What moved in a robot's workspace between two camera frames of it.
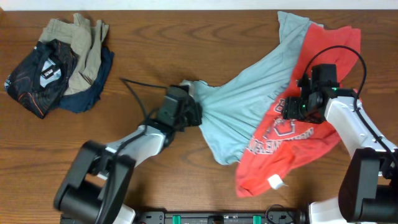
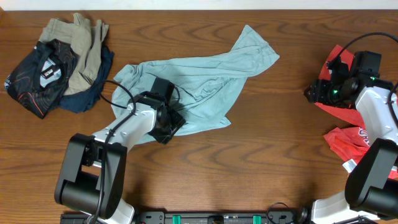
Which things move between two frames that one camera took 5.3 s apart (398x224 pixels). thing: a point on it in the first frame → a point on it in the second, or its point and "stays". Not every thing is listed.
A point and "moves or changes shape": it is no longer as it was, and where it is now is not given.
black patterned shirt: (41, 78) stays
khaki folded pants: (86, 40) stays
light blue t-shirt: (232, 114) → (204, 86)
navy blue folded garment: (83, 101) stays
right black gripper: (290, 110) → (318, 91)
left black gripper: (196, 111) → (179, 122)
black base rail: (277, 217) stays
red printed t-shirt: (286, 147) moves or changes shape
